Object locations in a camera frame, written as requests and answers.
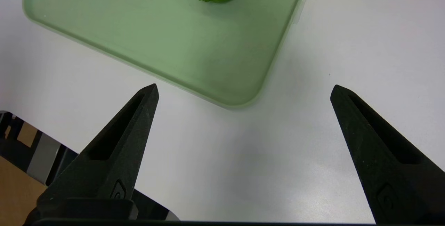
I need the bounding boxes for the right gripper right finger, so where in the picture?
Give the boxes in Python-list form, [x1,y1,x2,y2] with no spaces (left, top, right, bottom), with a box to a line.
[330,84,445,224]

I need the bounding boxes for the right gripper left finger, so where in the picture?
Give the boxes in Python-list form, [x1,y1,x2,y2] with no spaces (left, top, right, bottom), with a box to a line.
[26,83,160,219]

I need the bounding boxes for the light green plastic tray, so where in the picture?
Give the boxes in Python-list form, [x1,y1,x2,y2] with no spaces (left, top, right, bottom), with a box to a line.
[23,0,312,110]

